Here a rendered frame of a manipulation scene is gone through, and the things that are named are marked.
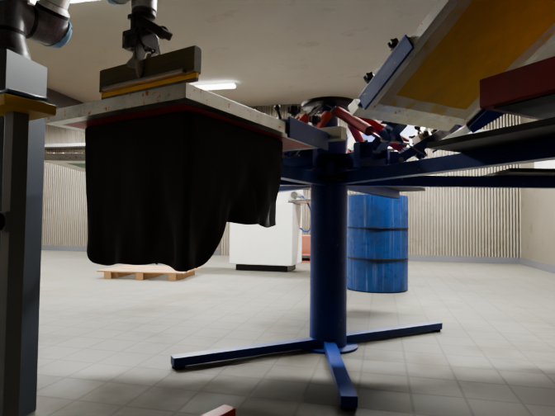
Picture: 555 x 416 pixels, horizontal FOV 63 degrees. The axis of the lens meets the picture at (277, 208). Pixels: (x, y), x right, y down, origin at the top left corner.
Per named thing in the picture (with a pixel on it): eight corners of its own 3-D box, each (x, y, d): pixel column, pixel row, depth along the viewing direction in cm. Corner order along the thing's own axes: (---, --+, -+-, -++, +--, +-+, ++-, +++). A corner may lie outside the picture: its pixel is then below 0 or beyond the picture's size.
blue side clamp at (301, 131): (289, 137, 148) (290, 115, 148) (277, 138, 151) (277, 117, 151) (328, 150, 174) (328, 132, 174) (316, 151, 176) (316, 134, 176)
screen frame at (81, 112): (185, 97, 107) (186, 82, 108) (43, 123, 138) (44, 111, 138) (326, 148, 175) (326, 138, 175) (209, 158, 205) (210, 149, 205)
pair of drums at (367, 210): (396, 278, 561) (396, 200, 565) (413, 295, 430) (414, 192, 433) (330, 276, 573) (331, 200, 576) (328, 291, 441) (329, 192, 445)
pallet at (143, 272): (203, 274, 575) (203, 267, 575) (181, 281, 503) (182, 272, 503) (125, 271, 593) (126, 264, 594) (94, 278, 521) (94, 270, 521)
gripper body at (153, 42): (140, 58, 143) (141, 21, 143) (160, 53, 138) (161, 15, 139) (120, 49, 136) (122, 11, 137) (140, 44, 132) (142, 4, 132)
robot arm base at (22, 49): (-32, 54, 148) (-31, 24, 148) (5, 69, 162) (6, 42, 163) (6, 49, 144) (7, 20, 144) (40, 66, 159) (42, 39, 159)
